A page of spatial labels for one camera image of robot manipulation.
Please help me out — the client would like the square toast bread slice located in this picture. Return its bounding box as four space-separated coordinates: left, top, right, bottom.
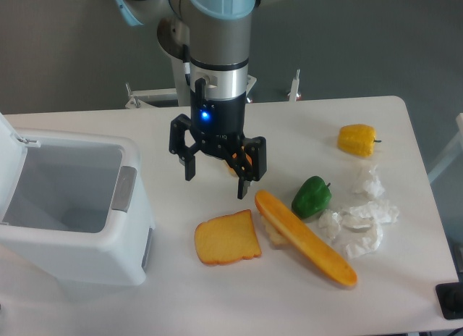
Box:
194 209 262 266

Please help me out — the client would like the yellow bell pepper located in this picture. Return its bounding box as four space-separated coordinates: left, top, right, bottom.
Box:
337 124 381 157

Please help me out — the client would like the black device at edge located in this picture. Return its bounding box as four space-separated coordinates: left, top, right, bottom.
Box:
436 282 462 320

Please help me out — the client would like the long orange baguette bread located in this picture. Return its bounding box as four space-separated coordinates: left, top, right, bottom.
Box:
255 190 357 287

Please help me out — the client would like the small pale bread piece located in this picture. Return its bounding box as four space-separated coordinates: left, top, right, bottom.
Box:
260 215 289 247

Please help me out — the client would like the round orange bun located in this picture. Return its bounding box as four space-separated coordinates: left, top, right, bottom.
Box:
225 153 252 177

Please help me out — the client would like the green bell pepper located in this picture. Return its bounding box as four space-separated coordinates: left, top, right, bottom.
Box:
292 176 332 219

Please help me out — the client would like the white trash bin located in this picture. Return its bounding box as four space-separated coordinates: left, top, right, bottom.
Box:
1 119 155 286

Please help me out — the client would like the large crumpled white tissue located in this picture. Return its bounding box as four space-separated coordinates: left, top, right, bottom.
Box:
340 199 399 260

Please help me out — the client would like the white metal frame right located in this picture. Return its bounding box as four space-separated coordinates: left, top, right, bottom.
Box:
428 113 462 184

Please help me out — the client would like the small crumpled white tissue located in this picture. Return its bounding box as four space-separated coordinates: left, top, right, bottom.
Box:
318 209 342 240

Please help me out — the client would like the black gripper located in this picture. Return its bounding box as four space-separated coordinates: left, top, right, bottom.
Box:
169 78 267 199

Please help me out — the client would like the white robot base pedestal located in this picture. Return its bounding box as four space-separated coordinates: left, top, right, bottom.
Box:
157 16 190 106

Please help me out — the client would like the table clamp with red knob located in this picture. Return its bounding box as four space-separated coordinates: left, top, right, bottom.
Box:
287 69 302 102

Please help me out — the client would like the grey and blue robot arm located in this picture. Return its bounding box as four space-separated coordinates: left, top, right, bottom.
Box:
115 0 283 198

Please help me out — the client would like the upper crumpled white tissue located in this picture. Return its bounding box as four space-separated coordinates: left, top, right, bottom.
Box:
352 164 385 200

